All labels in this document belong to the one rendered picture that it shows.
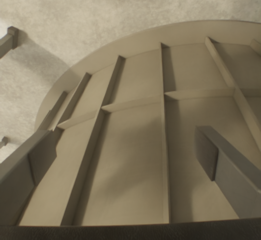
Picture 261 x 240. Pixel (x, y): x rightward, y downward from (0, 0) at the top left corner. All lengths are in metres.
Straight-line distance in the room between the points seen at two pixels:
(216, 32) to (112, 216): 0.76
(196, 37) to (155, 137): 0.54
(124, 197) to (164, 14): 0.70
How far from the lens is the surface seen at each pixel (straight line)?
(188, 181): 0.38
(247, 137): 0.46
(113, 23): 0.88
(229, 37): 0.91
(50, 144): 0.17
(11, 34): 1.05
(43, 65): 1.09
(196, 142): 0.17
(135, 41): 0.86
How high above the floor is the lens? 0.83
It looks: 49 degrees down
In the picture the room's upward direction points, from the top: 171 degrees counter-clockwise
